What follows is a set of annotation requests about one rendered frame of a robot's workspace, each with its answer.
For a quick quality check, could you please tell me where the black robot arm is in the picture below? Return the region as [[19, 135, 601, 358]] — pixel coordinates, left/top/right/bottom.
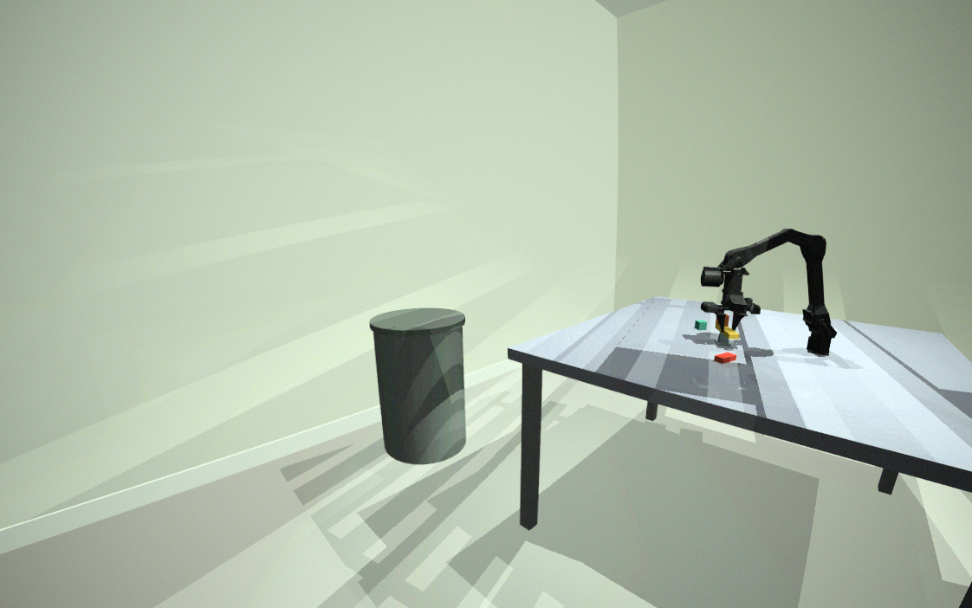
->
[[701, 229, 837, 356]]

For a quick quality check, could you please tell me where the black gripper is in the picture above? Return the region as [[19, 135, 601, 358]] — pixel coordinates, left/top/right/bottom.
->
[[701, 287, 761, 333]]

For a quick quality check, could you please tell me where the yellow bar with orange block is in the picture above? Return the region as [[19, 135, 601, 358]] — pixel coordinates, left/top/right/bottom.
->
[[716, 314, 739, 340]]

